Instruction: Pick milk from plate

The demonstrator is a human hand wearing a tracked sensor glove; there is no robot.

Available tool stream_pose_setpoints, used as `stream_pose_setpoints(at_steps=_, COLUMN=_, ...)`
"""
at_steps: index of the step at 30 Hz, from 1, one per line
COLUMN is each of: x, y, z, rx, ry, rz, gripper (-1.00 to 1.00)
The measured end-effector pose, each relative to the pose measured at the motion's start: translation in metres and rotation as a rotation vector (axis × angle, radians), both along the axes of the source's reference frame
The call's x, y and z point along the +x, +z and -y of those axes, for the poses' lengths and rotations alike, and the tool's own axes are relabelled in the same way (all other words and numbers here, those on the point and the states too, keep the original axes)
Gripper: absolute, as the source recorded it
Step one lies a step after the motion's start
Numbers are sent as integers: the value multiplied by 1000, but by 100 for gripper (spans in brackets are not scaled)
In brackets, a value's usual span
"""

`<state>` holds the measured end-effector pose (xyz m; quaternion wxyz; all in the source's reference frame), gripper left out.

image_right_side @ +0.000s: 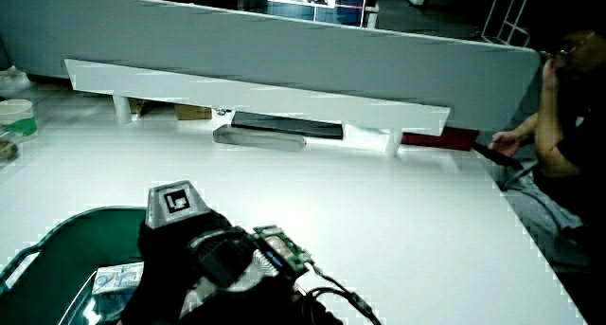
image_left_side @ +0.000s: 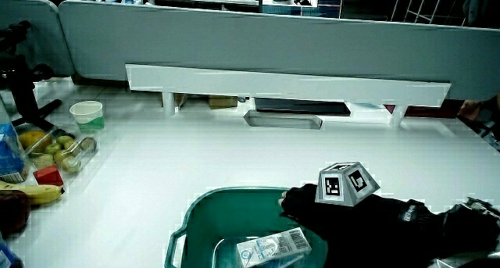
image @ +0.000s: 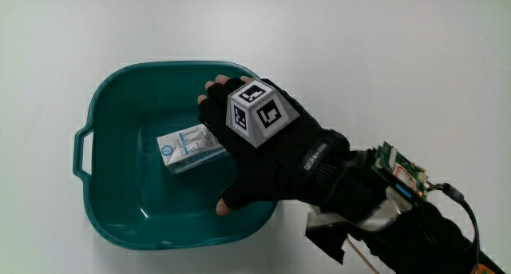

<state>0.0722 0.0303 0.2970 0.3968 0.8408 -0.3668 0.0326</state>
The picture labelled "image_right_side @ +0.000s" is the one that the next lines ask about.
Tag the black handheld device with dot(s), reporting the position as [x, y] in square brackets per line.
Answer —
[497, 157]

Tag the black flat keyboard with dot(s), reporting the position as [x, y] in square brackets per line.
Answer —
[284, 125]

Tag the white shelf riser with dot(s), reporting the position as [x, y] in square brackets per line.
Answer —
[237, 94]

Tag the white metal rack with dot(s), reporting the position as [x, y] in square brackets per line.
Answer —
[509, 29]

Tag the brown cardboard box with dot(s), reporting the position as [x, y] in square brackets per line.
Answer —
[191, 112]

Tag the person's right hand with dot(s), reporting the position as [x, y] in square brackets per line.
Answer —
[189, 249]

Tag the white cup green label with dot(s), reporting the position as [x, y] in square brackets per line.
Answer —
[16, 116]

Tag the green plate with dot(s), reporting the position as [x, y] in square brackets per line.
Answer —
[71, 249]

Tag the grey flat case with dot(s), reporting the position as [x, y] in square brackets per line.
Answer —
[258, 139]

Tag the person's right forearm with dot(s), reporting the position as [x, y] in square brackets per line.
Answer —
[265, 311]

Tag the white blue milk carton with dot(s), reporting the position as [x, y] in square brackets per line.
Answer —
[116, 277]

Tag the grey partition panel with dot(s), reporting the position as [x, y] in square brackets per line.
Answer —
[284, 45]

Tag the red flat box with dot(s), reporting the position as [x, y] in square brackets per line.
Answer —
[440, 139]

